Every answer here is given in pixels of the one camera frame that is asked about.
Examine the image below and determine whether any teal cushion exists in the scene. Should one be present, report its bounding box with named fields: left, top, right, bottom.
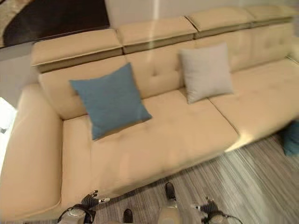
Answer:
left=279, top=123, right=299, bottom=157

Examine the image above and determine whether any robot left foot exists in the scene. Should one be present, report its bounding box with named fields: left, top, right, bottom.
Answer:
left=123, top=209, right=134, bottom=224

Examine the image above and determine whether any dark patterned wall picture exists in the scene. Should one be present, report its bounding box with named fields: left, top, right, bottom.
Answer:
left=0, top=0, right=111, bottom=49

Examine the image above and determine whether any grey square cushion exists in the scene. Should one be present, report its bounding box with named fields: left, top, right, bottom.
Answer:
left=178, top=42, right=235, bottom=105

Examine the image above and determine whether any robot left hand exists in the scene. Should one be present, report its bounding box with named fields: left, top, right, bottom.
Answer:
left=80, top=190, right=110, bottom=212

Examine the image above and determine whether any cream leather sofa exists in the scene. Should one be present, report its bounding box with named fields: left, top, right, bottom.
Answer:
left=0, top=5, right=299, bottom=222

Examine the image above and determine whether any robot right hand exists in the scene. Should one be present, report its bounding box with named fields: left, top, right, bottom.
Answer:
left=191, top=196, right=222, bottom=217

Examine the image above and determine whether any blue square cushion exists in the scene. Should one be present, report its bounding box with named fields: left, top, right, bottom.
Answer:
left=69, top=62, right=153, bottom=141

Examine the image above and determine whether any robot right leg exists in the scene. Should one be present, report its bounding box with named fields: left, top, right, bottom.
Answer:
left=158, top=182, right=180, bottom=224

